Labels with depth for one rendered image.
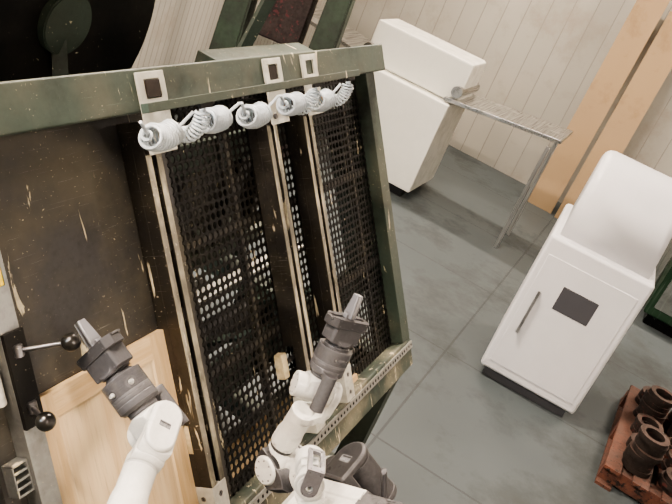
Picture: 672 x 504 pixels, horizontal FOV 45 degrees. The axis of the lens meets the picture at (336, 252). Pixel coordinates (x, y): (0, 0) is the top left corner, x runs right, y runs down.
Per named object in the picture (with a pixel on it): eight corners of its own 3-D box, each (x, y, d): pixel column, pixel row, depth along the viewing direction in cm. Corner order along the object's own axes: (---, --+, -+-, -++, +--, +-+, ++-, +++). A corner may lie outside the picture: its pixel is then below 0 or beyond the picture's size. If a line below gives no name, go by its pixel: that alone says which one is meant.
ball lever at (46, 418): (23, 417, 161) (40, 437, 150) (18, 400, 160) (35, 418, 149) (42, 411, 163) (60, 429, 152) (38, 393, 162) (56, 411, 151)
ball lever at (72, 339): (11, 363, 157) (80, 352, 157) (6, 345, 156) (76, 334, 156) (17, 357, 160) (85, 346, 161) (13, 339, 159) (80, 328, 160)
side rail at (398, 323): (378, 343, 337) (402, 343, 332) (340, 76, 313) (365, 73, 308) (385, 336, 344) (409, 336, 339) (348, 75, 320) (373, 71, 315)
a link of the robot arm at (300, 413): (343, 378, 202) (320, 413, 209) (310, 367, 200) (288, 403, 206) (344, 397, 197) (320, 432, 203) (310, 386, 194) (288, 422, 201)
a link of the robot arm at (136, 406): (102, 415, 162) (135, 461, 161) (125, 394, 155) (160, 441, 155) (142, 389, 171) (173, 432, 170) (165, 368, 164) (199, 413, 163)
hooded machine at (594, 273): (565, 429, 499) (704, 214, 432) (465, 369, 518) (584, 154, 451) (587, 375, 573) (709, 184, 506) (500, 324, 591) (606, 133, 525)
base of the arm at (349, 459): (368, 485, 202) (403, 482, 195) (347, 527, 193) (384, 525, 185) (335, 443, 197) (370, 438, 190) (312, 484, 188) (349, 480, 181)
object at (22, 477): (9, 498, 161) (19, 499, 160) (0, 466, 159) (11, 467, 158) (24, 488, 164) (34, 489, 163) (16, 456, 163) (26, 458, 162)
